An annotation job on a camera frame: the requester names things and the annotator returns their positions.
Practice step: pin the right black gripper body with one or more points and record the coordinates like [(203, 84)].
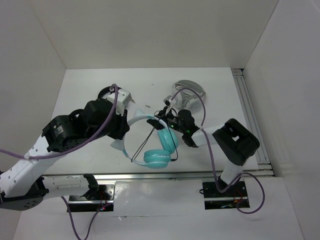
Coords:
[(172, 121)]

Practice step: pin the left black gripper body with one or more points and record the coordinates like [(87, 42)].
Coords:
[(116, 129)]

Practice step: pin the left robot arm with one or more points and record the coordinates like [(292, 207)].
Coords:
[(24, 186)]

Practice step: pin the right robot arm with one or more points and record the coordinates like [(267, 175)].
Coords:
[(237, 143)]

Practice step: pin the black headphones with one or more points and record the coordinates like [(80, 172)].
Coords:
[(105, 91)]

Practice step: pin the white grey gaming headset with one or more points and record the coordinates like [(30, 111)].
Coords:
[(187, 99)]

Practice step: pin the white cover plate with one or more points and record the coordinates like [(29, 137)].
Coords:
[(155, 198)]

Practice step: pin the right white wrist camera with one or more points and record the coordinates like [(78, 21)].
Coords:
[(169, 104)]

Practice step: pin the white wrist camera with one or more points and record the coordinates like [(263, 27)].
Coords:
[(169, 104), (122, 98)]

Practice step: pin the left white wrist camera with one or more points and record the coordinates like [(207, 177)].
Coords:
[(122, 98)]

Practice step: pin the aluminium front rail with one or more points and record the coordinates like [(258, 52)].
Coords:
[(164, 176)]

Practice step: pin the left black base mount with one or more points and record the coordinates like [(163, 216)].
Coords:
[(102, 201)]

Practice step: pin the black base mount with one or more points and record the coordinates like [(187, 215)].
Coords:
[(214, 200), (102, 201)]

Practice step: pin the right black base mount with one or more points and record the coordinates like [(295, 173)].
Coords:
[(214, 200)]

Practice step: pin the aluminium side rail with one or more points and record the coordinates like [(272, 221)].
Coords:
[(264, 165)]

